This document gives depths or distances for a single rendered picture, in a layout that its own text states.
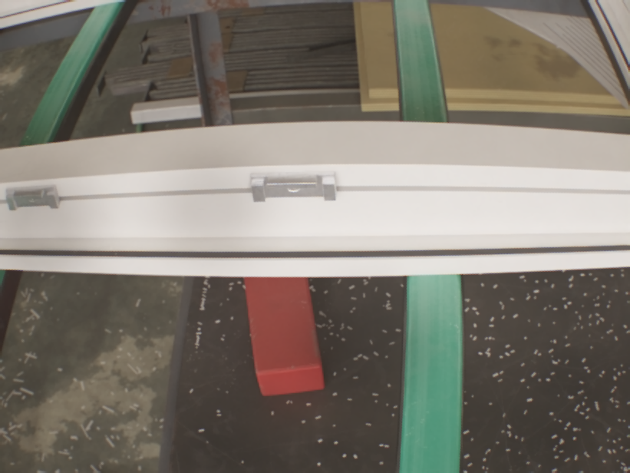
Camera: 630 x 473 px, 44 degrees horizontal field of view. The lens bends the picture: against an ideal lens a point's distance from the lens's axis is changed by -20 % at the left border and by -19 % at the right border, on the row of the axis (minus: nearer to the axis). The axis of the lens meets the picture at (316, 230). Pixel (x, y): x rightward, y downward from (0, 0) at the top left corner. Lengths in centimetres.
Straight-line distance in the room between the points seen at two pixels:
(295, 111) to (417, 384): 67
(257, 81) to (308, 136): 114
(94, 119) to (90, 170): 174
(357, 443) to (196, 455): 15
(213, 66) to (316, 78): 60
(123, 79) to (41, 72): 89
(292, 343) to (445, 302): 31
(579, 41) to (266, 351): 69
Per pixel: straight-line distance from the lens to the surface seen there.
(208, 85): 112
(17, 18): 102
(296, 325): 86
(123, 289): 182
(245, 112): 115
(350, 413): 84
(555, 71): 119
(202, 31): 108
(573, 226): 58
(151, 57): 188
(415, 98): 71
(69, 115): 81
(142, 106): 171
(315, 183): 54
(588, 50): 125
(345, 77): 169
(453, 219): 57
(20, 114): 251
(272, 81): 170
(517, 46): 123
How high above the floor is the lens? 128
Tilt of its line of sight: 44 degrees down
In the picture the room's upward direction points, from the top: 7 degrees counter-clockwise
